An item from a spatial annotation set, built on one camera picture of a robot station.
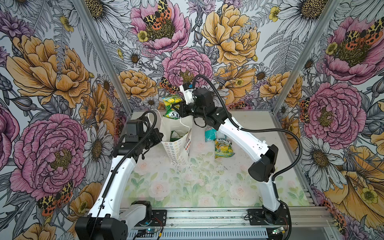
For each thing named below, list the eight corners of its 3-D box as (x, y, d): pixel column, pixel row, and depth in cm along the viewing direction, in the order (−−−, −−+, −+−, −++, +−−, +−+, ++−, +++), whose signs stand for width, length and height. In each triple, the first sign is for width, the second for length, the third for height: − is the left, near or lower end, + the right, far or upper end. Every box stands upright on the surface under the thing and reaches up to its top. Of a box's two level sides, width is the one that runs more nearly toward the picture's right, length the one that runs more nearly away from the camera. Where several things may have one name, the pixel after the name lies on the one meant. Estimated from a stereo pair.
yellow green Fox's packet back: (215, 158, 97) (215, 154, 94) (213, 141, 106) (214, 138, 102) (233, 158, 97) (234, 154, 94) (230, 141, 106) (231, 138, 102)
